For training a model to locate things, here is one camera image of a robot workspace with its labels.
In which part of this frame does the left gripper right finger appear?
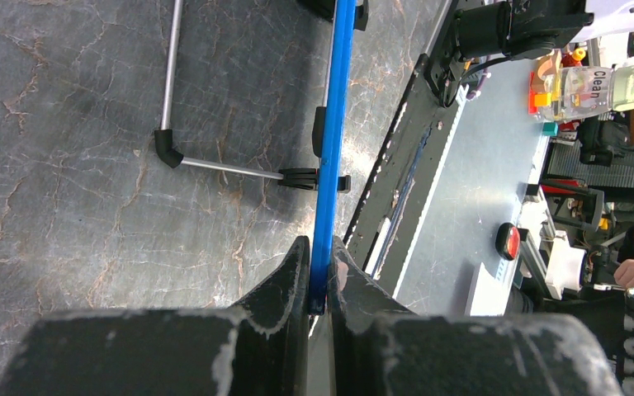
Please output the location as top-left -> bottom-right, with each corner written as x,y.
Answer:
327,237 -> 412,395

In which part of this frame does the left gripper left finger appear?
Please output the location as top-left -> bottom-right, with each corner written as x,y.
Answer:
234,236 -> 310,395

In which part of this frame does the blue framed whiteboard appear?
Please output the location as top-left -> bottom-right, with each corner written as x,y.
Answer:
154,0 -> 369,315

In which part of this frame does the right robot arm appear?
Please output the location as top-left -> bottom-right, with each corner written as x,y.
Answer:
425,1 -> 634,108

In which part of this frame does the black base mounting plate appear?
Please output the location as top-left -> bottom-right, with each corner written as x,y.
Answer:
341,0 -> 468,296

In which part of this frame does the red emergency stop button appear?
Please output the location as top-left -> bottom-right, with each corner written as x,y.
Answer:
495,222 -> 520,261

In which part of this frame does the clear plastic clean bottle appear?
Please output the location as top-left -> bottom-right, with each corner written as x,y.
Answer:
528,64 -> 634,124

